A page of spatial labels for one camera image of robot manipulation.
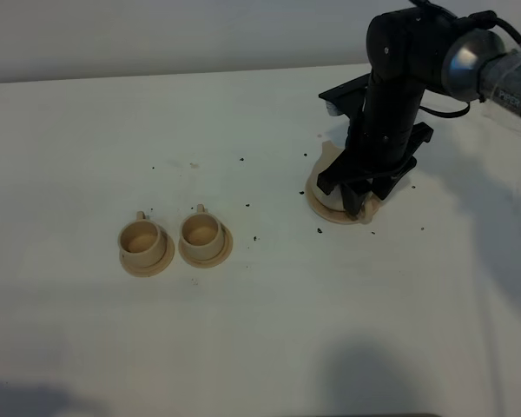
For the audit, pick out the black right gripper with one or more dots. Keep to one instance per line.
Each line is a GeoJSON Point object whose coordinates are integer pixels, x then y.
{"type": "Point", "coordinates": [406, 50]}

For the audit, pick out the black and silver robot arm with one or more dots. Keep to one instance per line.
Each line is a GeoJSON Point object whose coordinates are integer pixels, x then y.
{"type": "Point", "coordinates": [483, 63]}

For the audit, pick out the tan teapot saucer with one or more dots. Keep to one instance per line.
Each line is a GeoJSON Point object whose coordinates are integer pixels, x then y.
{"type": "Point", "coordinates": [365, 216]}

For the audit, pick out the tan right saucer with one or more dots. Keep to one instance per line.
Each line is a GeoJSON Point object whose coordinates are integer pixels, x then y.
{"type": "Point", "coordinates": [208, 255]}

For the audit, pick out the tan right teacup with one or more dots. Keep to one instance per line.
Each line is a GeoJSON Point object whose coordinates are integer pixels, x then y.
{"type": "Point", "coordinates": [200, 227]}

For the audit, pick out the tan teacup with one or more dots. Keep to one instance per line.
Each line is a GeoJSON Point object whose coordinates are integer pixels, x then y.
{"type": "Point", "coordinates": [200, 227]}
{"type": "Point", "coordinates": [139, 227]}

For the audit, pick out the tan left saucer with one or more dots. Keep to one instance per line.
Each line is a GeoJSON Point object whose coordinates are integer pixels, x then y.
{"type": "Point", "coordinates": [146, 256]}

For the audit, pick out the tan left teacup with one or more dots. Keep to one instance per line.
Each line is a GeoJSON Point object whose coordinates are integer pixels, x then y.
{"type": "Point", "coordinates": [139, 227]}

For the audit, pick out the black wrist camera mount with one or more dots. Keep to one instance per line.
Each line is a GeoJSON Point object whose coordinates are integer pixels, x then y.
{"type": "Point", "coordinates": [347, 99]}

